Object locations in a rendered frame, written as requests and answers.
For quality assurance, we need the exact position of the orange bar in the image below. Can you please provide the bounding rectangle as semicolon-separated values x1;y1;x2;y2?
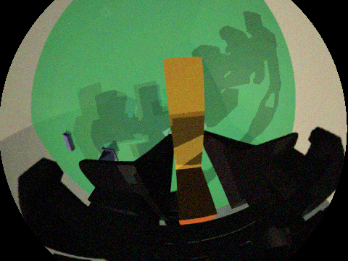
162;57;218;224

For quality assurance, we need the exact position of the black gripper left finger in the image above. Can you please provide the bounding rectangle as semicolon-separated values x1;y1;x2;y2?
78;134;174;220

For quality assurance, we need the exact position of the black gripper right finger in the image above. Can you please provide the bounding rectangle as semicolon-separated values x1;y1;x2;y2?
203;130;298;209

